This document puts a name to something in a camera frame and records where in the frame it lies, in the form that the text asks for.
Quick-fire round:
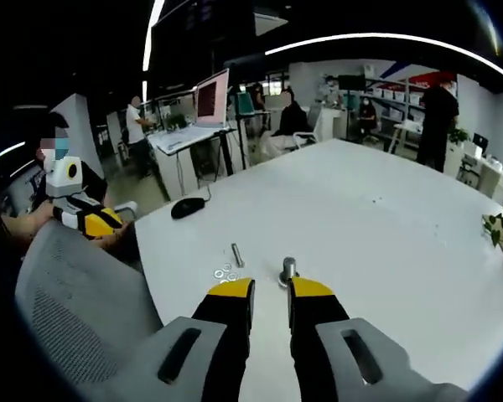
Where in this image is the black computer mouse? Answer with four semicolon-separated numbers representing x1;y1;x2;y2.
170;197;206;220

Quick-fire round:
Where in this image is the white chair armrest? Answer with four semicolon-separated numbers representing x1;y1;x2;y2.
108;200;138;221

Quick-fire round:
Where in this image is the person's own body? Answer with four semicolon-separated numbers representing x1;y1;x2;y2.
29;111;110;210

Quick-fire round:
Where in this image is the curved ceiling light strip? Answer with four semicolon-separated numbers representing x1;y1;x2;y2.
264;33;503;80

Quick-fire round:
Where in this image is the straight ceiling light strip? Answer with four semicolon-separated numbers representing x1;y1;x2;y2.
142;0;165;73

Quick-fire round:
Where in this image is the white background desk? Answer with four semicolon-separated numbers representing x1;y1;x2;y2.
456;144;503;204

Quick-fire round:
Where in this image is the person's leg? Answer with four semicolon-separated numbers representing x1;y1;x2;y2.
90;224;133;253

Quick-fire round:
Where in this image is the teal chair back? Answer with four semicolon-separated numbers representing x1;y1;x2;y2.
234;90;255;116

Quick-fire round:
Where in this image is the large threaded steel stud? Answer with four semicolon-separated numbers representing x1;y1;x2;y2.
277;256;301;290

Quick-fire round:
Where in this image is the shelving with white bins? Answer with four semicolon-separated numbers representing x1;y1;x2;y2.
360;70;460;152

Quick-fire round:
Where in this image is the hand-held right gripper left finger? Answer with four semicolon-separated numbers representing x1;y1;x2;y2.
83;276;256;402

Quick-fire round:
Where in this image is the grey mesh office chair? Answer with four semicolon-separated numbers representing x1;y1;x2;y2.
14;217;164;386

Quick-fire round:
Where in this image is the white office chair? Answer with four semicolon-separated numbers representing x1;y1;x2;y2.
291;104;324;148

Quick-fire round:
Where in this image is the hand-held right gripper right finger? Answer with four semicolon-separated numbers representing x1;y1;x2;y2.
287;276;470;402

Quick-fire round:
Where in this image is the small threaded steel stud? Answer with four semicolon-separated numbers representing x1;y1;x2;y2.
230;242;245;269

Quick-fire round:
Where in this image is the small potted plant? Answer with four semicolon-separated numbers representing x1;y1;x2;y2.
448;125;470;146

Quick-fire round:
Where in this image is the black monitor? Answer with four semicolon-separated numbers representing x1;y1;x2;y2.
338;74;366;91

